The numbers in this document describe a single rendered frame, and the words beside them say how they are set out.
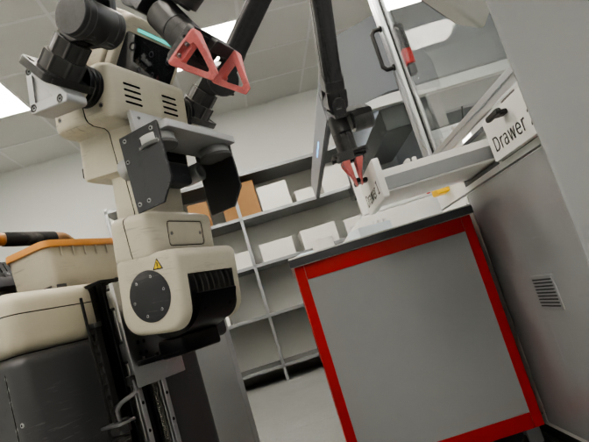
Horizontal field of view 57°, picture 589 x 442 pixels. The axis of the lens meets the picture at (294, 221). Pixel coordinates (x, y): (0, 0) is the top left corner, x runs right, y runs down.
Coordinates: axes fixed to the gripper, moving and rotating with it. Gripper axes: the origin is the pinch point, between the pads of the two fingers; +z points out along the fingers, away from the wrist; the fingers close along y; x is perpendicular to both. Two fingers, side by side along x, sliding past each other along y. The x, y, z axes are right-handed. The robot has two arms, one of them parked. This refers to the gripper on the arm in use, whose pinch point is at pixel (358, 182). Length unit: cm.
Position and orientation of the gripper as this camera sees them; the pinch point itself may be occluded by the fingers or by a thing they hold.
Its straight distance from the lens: 154.1
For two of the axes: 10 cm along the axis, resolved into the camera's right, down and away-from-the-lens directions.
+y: 9.5, -3.1, 0.2
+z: 3.1, 9.4, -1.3
